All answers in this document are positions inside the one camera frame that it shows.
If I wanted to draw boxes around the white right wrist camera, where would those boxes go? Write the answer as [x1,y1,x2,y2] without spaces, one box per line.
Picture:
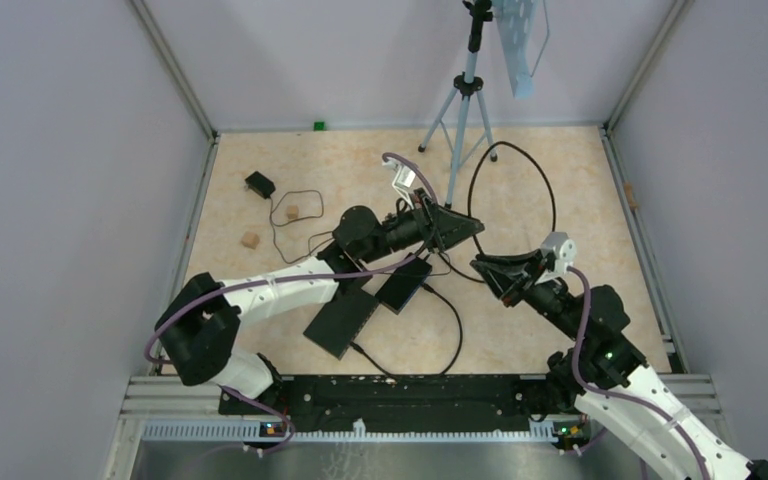
[539,232,577,278]

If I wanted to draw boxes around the wooden block on frame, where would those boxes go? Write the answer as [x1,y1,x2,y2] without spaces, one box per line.
[623,182,639,212]

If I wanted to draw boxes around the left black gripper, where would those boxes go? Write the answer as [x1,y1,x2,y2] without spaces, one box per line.
[360,188,485,265]

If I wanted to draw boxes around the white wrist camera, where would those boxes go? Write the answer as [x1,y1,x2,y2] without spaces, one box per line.
[539,232,577,278]
[384,160,425,205]

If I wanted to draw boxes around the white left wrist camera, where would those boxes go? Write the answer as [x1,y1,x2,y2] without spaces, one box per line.
[384,160,425,205]

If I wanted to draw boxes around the black network switch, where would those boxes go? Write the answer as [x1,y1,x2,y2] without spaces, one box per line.
[303,289,379,360]
[375,257,432,315]

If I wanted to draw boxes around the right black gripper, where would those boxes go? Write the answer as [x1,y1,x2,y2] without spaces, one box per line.
[471,248,585,340]

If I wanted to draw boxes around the wooden cube by cord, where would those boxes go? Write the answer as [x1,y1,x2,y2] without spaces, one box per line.
[240,231,261,250]

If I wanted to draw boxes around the silver camera tripod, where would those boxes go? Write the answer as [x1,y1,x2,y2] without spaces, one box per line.
[417,0,495,207]

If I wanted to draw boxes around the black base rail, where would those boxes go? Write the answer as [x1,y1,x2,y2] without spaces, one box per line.
[218,374,584,435]

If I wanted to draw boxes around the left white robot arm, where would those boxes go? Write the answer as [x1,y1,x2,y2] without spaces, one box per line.
[151,202,484,414]

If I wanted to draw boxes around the wooden cube near adapter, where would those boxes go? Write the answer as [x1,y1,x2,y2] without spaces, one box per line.
[285,205,299,220]

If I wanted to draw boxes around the perforated white panel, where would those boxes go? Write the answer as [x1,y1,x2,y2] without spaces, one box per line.
[492,0,551,99]

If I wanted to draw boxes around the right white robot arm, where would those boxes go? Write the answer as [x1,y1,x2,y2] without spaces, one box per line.
[470,251,768,479]

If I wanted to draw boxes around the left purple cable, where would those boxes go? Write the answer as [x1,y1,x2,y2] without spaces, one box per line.
[144,152,442,458]

